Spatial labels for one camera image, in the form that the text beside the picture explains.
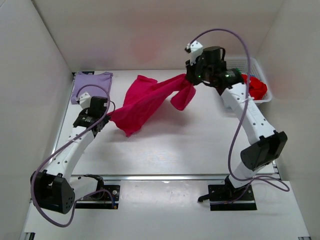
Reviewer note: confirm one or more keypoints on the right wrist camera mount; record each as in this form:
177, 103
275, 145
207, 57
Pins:
195, 49

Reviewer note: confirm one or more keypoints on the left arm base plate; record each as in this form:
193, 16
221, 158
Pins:
102, 200

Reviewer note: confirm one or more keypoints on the pink t-shirt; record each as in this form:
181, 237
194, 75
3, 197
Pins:
145, 96

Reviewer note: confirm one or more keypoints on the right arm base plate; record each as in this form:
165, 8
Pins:
222, 199

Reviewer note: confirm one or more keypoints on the white plastic basket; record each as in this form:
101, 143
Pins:
240, 63

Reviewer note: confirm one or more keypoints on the red cloth in basket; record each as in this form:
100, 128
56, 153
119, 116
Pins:
257, 89

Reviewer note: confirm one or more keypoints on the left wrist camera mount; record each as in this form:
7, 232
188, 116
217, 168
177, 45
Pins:
83, 98

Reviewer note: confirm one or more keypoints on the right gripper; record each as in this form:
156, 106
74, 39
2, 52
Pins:
199, 61

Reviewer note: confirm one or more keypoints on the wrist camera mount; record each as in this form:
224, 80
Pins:
83, 98
195, 49

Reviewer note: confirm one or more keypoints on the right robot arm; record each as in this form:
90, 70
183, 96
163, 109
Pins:
266, 144

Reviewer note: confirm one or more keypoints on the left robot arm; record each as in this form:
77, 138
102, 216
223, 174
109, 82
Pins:
54, 189

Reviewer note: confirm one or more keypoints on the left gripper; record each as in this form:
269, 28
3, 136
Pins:
108, 117

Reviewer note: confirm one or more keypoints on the folded lilac t-shirt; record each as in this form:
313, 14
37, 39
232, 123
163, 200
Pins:
96, 85

